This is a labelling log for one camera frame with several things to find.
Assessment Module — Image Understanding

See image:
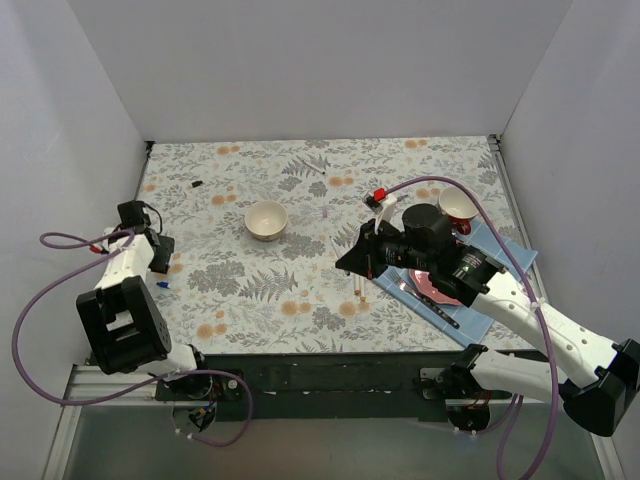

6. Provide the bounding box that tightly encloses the blue marker pen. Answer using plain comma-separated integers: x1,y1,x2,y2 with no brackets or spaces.
330,237,340,258

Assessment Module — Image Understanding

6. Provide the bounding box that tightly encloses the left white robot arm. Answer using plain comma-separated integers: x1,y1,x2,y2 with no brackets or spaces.
76,200,213,400

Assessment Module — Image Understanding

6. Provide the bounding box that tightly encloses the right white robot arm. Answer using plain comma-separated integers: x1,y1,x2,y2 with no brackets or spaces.
335,204,639,437

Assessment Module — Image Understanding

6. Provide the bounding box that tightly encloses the pink dotted plate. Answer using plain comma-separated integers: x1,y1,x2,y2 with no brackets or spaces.
409,269,461,306

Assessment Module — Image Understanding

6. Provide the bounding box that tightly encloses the red and white cup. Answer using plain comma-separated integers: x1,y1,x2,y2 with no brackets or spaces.
438,186,479,235

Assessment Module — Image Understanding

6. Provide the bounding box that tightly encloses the floral tablecloth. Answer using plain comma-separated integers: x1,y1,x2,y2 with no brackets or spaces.
139,136,523,354

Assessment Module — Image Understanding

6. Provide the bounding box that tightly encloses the cream bowl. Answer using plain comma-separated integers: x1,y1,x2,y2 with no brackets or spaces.
244,200,288,242

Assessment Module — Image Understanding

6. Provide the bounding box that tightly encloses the blue checked cloth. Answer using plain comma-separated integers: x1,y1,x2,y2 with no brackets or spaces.
373,219,520,347

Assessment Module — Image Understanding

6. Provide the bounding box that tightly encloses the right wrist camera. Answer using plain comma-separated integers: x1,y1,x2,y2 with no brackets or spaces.
363,188,398,234

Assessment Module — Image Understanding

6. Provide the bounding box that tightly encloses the black handled fork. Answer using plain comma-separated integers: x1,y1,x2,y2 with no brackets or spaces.
387,270,460,329

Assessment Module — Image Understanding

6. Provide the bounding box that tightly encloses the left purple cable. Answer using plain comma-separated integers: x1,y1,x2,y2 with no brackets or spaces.
10,230,254,449

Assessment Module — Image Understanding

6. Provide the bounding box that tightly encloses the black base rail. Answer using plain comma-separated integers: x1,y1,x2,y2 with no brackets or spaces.
154,349,506,424

